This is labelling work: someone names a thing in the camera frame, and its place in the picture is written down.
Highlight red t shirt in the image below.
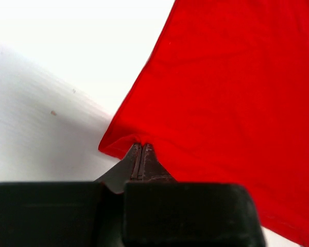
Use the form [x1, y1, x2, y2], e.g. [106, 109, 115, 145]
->
[99, 1, 309, 246]

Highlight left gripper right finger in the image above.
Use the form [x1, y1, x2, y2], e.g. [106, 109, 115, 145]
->
[141, 144, 175, 182]

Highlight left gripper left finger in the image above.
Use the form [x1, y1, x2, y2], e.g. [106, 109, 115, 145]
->
[94, 143, 142, 193]

